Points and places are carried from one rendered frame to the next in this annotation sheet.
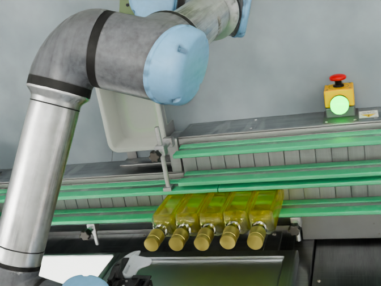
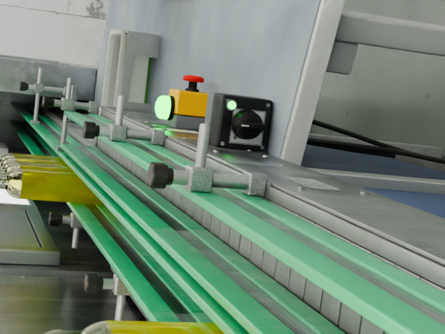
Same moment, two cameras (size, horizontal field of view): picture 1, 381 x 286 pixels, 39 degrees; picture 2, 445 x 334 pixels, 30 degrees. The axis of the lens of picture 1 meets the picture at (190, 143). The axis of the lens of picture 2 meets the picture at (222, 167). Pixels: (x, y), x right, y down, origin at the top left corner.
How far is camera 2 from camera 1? 1.72 m
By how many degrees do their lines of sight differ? 52
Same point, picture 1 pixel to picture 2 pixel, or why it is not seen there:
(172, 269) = (8, 221)
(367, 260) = (78, 295)
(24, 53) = (128, 8)
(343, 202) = (111, 223)
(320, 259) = (74, 279)
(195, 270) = (9, 226)
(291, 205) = (99, 210)
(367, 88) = not seen: hidden behind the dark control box
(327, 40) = (216, 34)
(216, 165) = (104, 147)
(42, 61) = not seen: outside the picture
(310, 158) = (126, 162)
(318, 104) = not seen: hidden behind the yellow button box
